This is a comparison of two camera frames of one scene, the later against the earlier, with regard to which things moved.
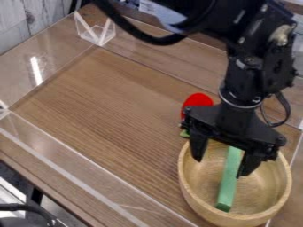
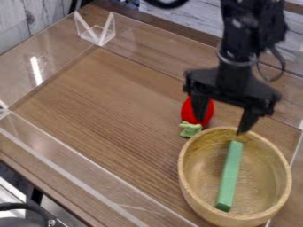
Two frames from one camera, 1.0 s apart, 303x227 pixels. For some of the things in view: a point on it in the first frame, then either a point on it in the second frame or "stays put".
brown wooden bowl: [259, 193] stays put
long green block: [232, 166] stays put
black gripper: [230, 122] → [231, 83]
